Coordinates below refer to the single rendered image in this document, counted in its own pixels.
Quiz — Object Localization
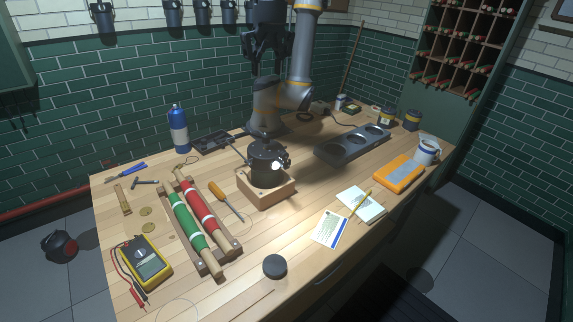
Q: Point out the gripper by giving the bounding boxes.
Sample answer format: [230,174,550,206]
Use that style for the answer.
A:
[240,0,295,77]

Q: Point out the black handlamp body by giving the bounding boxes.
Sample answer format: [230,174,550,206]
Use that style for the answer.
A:
[247,139,290,189]

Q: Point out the dark three-pocket bench tray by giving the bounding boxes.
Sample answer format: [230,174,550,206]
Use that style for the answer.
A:
[313,123,392,170]

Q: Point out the wooden charging cup block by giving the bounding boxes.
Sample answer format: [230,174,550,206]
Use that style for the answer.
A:
[236,169,296,212]

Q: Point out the wooden broom stick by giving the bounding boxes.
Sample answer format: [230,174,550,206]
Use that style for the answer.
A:
[338,19,366,95]

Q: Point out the black shallow parts tray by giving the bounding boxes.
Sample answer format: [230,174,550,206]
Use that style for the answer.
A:
[191,129,245,156]

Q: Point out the grey metal rod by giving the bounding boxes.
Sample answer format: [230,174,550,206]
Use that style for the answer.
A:
[225,137,252,166]

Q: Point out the blue white red canister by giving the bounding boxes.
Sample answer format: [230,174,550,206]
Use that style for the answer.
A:
[167,104,192,155]

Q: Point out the dark tin with yellow band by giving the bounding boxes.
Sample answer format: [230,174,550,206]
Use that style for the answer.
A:
[376,106,398,130]
[401,108,423,133]

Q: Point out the rolled red flag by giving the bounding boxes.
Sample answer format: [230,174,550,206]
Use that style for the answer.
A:
[172,162,236,257]

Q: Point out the yellow pencil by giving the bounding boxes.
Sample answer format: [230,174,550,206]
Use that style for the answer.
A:
[348,189,373,219]

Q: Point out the orange box with grey top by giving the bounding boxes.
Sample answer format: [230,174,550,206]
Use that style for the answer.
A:
[372,154,426,195]

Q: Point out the black T-shaped key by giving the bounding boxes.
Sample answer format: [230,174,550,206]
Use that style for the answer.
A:
[130,176,160,190]

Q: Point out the white notebook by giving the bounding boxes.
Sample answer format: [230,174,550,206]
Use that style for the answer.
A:
[335,185,388,226]

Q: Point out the white mug with blue band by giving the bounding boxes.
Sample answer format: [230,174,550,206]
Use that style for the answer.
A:
[412,133,443,168]

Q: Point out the white card with blue stripe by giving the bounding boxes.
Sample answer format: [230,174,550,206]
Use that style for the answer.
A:
[310,209,349,251]

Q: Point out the rolled green flag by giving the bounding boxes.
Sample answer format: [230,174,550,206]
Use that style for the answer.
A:
[162,180,224,279]

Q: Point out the green cupboard with pigeonholes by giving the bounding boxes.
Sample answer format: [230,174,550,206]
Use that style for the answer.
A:
[395,0,535,191]

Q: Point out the wooden flag rack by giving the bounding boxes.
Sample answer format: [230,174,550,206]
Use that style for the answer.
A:
[155,175,244,278]

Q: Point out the small wooden block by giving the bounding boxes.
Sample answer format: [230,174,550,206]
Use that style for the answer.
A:
[113,183,134,217]

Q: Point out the black round puck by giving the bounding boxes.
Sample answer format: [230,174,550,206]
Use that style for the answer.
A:
[262,254,288,281]

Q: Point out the yellow multimeter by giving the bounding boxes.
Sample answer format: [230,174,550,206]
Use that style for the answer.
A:
[117,233,174,293]

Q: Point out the red probe lead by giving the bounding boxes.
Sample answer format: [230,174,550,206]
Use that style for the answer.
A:
[110,245,147,313]

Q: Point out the black probe lead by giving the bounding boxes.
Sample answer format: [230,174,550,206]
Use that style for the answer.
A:
[115,244,151,307]

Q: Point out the red pipe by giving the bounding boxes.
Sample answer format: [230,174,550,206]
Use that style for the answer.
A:
[0,183,93,224]

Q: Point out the black lamp with red lens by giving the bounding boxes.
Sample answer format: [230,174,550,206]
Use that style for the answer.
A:
[39,229,80,265]

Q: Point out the black cable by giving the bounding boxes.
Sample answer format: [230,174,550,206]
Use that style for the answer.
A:
[296,107,360,129]

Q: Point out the orange-handled screwdriver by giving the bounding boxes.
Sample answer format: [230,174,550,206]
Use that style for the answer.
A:
[207,180,246,224]

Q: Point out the blue-handled pliers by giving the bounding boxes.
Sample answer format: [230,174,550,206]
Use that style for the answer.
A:
[104,161,149,185]

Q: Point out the green wall cabinet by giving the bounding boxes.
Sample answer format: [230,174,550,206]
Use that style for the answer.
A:
[0,0,38,94]

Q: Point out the framed wall picture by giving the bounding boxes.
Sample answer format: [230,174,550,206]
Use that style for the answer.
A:
[550,0,573,24]

